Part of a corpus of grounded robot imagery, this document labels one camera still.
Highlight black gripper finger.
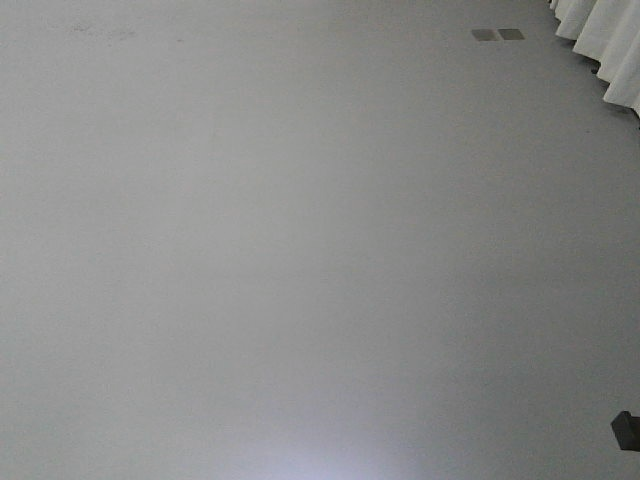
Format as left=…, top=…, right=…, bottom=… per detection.
left=610, top=411, right=640, bottom=450

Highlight grey floor hatch plates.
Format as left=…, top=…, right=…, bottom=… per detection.
left=471, top=28, right=525, bottom=42

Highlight white pleated curtain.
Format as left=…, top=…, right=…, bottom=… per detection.
left=549, top=0, right=639, bottom=112

